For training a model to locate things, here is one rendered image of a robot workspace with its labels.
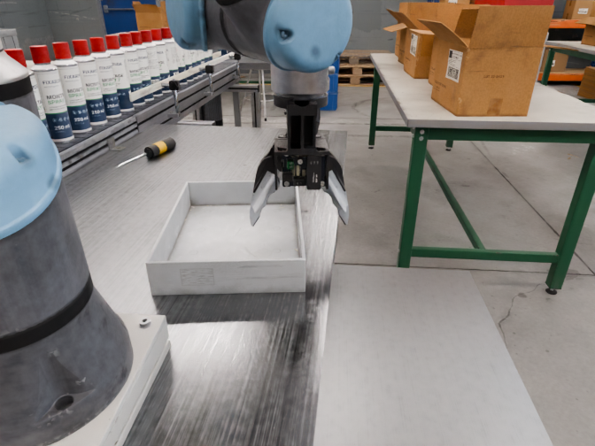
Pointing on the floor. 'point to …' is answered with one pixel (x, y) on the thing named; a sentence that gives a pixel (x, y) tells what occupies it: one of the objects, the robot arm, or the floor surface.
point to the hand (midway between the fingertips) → (298, 223)
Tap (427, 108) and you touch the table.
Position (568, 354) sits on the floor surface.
